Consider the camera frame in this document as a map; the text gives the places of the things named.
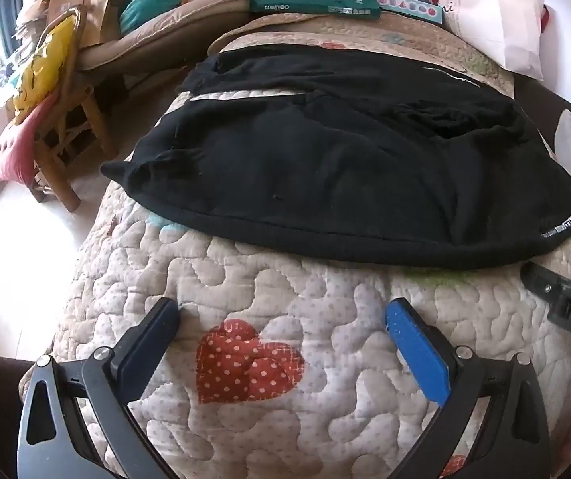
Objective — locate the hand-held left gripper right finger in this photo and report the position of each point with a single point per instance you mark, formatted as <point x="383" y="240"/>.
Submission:
<point x="415" y="354"/>

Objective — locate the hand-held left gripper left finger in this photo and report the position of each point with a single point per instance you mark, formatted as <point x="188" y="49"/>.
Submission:
<point x="150" y="344"/>

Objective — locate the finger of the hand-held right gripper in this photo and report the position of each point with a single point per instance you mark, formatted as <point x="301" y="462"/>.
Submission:
<point x="539" y="279"/>

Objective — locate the black pants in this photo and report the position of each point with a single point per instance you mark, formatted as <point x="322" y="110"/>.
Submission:
<point x="315" y="169"/>

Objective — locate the quilted heart print blanket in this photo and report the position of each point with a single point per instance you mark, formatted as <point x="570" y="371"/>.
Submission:
<point x="290" y="319"/>

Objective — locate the wooden chair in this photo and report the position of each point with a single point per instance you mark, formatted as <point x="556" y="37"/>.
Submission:
<point x="73" y="134"/>

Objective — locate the pink cushion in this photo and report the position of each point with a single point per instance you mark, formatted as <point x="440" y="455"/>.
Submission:
<point x="18" y="149"/>

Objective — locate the yellow cushion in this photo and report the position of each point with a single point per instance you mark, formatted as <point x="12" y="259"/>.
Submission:
<point x="41" y="75"/>

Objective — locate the light blue patterned box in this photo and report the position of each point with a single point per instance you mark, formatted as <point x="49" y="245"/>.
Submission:
<point x="410" y="9"/>

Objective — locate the beige lounge cushion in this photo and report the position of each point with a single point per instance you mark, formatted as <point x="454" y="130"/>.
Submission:
<point x="165" y="42"/>

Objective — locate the teal cloth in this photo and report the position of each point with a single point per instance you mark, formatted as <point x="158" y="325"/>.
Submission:
<point x="160" y="5"/>

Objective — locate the brown paper bag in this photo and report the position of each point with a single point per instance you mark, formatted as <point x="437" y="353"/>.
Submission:
<point x="96" y="5"/>

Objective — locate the long green box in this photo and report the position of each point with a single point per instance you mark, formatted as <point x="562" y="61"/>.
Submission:
<point x="315" y="4"/>

